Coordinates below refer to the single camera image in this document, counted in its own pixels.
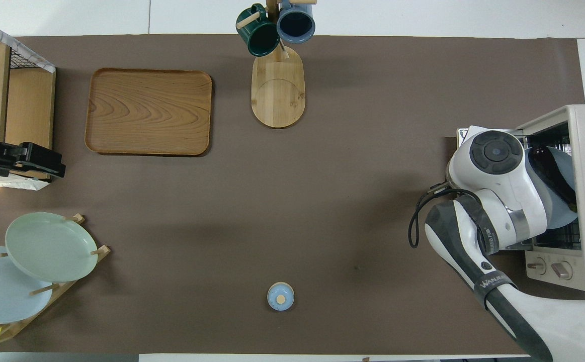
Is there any blue mug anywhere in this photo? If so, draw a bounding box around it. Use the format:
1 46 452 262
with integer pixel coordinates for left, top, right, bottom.
276 0 316 44

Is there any wooden serving tray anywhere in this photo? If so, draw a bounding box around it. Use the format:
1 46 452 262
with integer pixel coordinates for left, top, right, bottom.
85 68 213 157

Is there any dark purple eggplant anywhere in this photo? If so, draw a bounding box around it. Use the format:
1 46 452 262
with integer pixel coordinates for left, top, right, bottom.
529 146 577 205

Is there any pale green plate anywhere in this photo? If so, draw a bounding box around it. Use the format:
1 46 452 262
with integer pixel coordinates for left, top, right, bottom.
6 212 99 283

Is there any wooden mug tree stand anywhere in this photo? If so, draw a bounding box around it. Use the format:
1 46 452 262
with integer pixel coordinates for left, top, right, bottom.
237 0 318 129

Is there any brown table mat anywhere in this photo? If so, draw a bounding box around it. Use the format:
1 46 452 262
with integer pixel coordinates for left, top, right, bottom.
0 34 585 355

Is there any wooden plate rack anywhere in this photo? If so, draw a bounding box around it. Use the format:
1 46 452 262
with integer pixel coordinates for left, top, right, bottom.
0 214 112 345

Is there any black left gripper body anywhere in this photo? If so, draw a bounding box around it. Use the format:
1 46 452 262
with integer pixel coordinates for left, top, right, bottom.
0 145 24 176

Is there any wooden shelf with wire mesh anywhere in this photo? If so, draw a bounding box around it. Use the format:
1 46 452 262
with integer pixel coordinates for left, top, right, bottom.
0 11 56 191

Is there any light blue ringed plate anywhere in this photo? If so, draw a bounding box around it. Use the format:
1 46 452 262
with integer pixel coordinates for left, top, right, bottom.
526 145 580 230

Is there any pale blue large plate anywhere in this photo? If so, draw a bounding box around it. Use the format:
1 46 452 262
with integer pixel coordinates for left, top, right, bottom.
0 245 54 324

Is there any dark green mug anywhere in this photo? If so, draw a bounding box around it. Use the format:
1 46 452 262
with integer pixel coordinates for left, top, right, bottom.
236 4 281 57

